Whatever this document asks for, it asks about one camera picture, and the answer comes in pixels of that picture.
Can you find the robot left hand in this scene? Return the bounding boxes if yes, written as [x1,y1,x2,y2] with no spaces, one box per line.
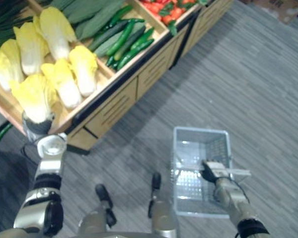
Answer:
[21,112,56,143]

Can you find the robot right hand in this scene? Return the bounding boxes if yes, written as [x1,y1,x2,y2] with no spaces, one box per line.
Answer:
[201,160,227,185]

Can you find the pale plastic shopping basket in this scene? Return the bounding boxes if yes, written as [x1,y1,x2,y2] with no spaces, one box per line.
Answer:
[169,126,252,219]

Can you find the yellow napa cabbage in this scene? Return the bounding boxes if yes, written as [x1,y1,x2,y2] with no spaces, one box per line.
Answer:
[69,45,99,98]
[0,41,12,93]
[0,39,25,84]
[40,59,83,110]
[13,21,50,76]
[39,6,77,61]
[9,73,58,124]

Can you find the wooden vegetable display stand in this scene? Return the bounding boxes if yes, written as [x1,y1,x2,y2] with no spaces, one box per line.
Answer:
[0,0,198,156]
[181,0,236,58]

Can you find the silver robot torso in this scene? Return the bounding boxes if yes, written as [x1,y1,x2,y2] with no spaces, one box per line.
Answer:
[0,227,155,238]

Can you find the silver robot left leg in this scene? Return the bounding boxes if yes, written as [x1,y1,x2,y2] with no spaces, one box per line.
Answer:
[76,198,118,236]

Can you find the dull green long gourd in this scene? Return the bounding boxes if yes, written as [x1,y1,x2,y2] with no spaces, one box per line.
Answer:
[64,0,109,25]
[78,0,129,42]
[93,22,146,58]
[49,0,74,11]

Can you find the dark green cucumber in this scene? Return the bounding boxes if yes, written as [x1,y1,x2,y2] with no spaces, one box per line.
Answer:
[113,25,147,61]
[87,19,130,52]

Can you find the bunch of green chives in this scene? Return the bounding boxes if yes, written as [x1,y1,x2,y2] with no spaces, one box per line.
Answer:
[0,0,33,47]

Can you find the green tomato leaf sprig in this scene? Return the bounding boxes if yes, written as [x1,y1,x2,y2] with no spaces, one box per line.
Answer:
[167,20,179,37]

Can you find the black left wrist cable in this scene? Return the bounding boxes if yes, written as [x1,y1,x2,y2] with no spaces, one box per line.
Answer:
[20,141,42,160]

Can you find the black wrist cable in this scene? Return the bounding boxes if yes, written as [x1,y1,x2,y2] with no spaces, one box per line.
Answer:
[227,173,251,203]
[20,141,42,160]

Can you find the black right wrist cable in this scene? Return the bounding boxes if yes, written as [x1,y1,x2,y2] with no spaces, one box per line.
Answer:
[227,173,251,203]

